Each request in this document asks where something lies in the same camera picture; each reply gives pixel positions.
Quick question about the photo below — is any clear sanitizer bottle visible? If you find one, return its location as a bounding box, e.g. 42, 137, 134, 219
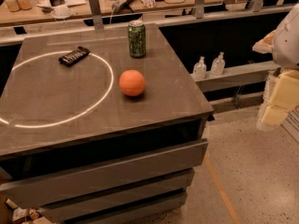
192, 56, 206, 80
211, 52, 225, 75

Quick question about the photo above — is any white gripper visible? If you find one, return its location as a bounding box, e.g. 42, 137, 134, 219
252, 4, 299, 131

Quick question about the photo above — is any white power strip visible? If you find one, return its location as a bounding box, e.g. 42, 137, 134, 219
111, 0, 139, 13

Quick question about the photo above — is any black candy bar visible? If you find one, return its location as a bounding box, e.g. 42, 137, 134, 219
58, 46, 91, 67

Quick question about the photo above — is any grey drawer cabinet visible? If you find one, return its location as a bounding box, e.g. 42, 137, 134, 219
0, 24, 212, 224

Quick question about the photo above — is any green soda can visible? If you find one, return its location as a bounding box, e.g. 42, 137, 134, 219
128, 20, 146, 58

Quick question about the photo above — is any orange liquid jar left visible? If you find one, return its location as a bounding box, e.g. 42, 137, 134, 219
5, 0, 20, 12

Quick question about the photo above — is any white cardboard box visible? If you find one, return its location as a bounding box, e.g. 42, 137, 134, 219
282, 105, 299, 143

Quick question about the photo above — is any orange fruit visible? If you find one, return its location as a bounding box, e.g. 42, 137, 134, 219
119, 70, 145, 97

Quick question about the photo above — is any clear sanitizer bottle right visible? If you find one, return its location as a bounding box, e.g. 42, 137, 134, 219
211, 52, 225, 75

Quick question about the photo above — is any clear sanitizer bottle left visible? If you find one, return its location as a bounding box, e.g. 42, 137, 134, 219
192, 56, 206, 80

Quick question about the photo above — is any wooden desk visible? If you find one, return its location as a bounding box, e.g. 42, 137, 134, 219
0, 0, 222, 27

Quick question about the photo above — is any white bowl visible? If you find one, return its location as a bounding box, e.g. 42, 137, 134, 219
50, 6, 73, 20

